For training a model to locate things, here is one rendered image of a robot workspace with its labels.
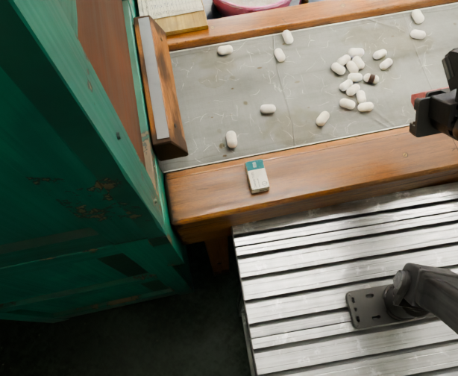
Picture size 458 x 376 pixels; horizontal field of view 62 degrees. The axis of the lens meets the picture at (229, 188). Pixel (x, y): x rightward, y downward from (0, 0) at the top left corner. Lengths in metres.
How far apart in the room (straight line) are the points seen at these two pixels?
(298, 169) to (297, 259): 0.18
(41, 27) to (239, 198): 0.54
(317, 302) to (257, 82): 0.49
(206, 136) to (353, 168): 0.31
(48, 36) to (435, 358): 0.81
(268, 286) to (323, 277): 0.11
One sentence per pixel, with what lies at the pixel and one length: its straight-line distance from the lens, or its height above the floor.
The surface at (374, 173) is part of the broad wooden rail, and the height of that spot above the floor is 0.76.
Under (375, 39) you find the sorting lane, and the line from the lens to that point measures 1.02.
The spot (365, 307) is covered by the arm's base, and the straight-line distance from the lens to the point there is 0.82.
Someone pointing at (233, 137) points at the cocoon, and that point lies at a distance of 0.79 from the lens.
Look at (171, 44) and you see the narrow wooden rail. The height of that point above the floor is 0.76.
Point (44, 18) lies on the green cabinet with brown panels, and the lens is 0.28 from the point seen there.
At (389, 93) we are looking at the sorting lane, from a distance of 0.94.
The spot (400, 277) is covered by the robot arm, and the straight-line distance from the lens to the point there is 0.73.
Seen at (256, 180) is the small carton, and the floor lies 0.79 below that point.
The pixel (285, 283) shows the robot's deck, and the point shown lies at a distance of 0.80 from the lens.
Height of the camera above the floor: 1.46
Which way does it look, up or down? 69 degrees down
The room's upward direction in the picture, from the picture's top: 1 degrees counter-clockwise
